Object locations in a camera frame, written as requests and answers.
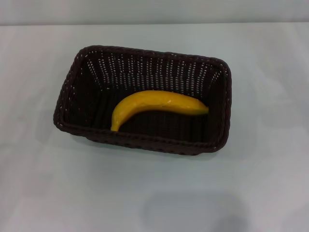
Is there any yellow banana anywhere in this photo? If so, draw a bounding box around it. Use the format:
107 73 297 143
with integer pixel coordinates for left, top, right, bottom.
110 90 210 132

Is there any dark brown woven basket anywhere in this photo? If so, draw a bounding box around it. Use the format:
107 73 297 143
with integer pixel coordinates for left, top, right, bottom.
52 44 233 156

